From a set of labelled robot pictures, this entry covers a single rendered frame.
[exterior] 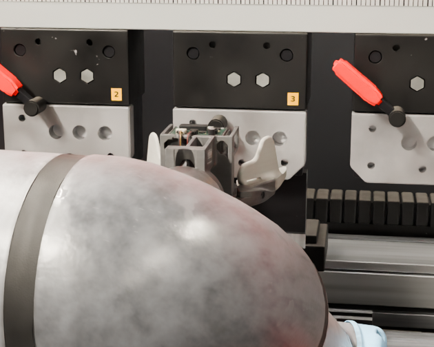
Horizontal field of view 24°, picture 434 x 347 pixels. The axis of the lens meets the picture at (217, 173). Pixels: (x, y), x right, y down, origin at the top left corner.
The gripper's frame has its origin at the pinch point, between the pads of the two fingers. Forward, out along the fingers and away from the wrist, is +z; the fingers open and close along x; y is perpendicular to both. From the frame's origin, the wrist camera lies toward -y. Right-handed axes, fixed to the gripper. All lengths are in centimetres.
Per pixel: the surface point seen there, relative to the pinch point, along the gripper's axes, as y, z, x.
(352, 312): -18.9, 7.8, -15.3
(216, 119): 6.2, -1.1, -0.1
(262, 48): 13.4, 3.1, -4.5
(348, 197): -14.9, 45.4, -14.0
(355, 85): 10.3, -0.8, -14.8
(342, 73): 11.5, -0.8, -13.5
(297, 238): -9.6, 7.1, -8.6
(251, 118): 5.7, 2.8, -3.4
